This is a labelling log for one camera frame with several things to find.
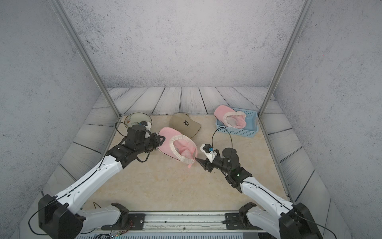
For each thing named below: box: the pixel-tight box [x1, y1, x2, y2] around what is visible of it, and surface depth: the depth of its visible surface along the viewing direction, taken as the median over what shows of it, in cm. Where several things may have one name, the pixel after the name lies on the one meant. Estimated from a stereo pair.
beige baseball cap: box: [168, 113, 201, 139], surface depth 111 cm
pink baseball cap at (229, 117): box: [213, 105, 247, 129], surface depth 115 cm
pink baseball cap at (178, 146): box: [157, 126, 198, 169], surface depth 84 cm
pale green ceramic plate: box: [124, 112, 153, 128], surface depth 101 cm
